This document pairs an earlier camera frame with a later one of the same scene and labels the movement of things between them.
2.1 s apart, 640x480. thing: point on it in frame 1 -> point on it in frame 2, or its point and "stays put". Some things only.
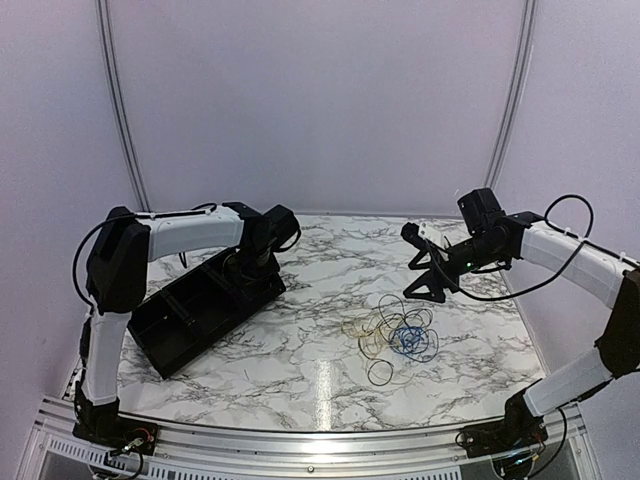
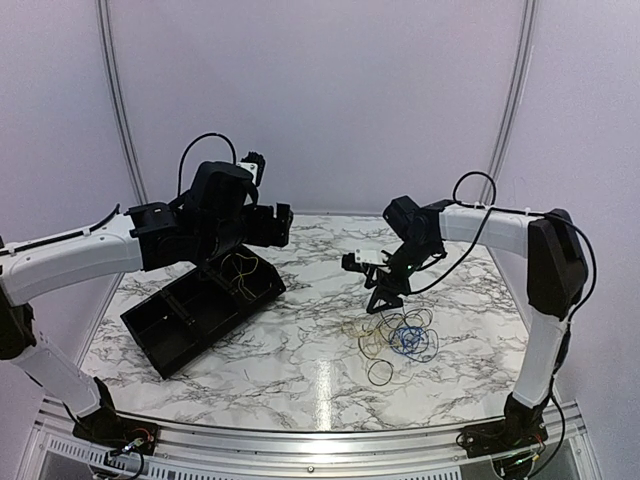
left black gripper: (240, 266) -> (282, 223)
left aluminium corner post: (104, 35) stays put
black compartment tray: (178, 320) stays put
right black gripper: (439, 262) -> (386, 273)
